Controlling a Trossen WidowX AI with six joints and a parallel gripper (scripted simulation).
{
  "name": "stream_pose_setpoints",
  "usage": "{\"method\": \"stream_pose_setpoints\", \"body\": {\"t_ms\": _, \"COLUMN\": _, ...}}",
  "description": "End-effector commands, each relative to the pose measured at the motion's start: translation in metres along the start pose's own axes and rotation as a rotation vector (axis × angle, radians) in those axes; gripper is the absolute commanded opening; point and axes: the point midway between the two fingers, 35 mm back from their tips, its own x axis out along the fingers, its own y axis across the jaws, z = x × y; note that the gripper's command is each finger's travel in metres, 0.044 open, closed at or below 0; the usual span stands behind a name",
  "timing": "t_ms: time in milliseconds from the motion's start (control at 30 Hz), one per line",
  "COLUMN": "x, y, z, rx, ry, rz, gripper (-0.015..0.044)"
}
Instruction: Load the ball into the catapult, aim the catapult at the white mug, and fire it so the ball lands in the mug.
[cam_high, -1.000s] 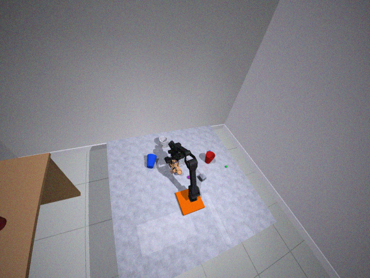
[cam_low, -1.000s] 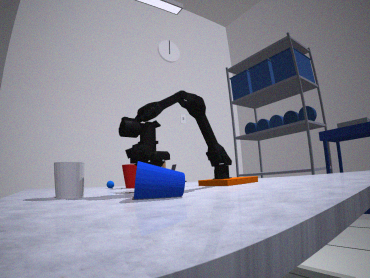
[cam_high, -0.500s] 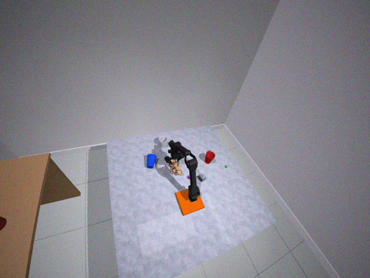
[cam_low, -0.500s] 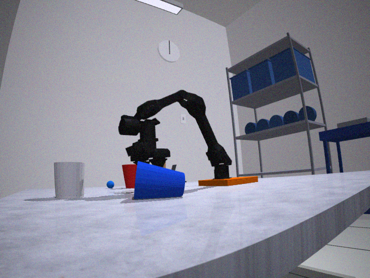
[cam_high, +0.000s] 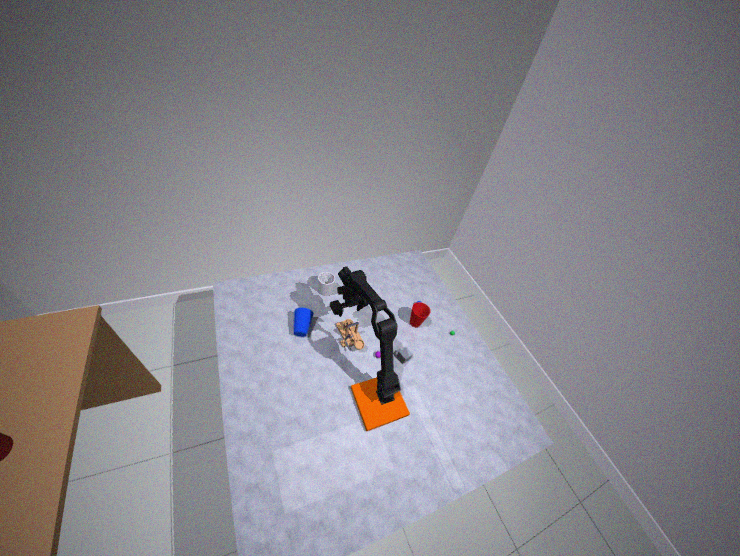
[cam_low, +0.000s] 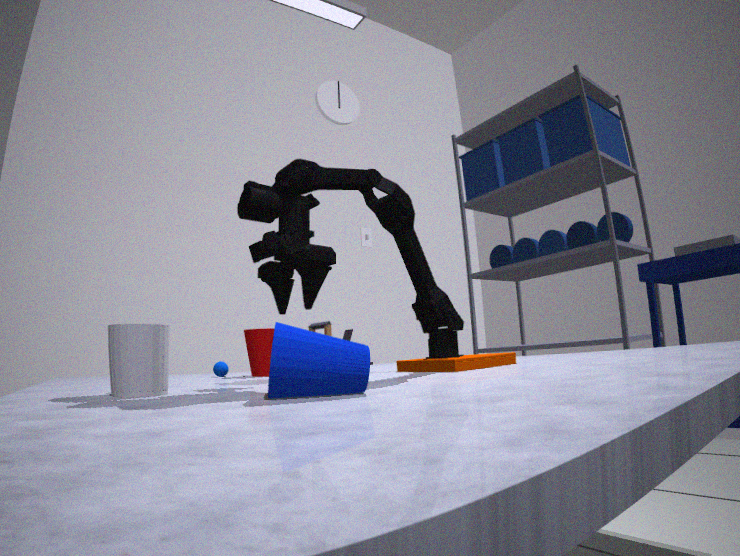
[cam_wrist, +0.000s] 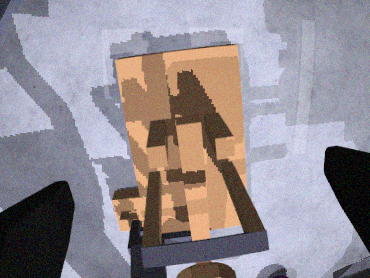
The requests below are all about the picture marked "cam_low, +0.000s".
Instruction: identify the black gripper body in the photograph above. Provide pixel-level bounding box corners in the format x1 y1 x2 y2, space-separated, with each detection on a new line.
258 222 336 279

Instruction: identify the red cup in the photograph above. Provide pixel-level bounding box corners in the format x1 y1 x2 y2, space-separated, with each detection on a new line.
244 329 275 377

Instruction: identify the blue plastic cup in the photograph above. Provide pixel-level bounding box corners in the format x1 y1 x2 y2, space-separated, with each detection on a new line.
268 322 370 398

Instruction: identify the blue ball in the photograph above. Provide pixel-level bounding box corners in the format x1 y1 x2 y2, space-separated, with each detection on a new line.
213 362 228 377

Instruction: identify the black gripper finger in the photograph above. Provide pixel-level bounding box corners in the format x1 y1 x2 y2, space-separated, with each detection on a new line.
261 277 295 315
294 263 332 310

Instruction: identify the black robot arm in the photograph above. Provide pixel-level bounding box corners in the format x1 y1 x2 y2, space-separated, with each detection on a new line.
238 159 464 359

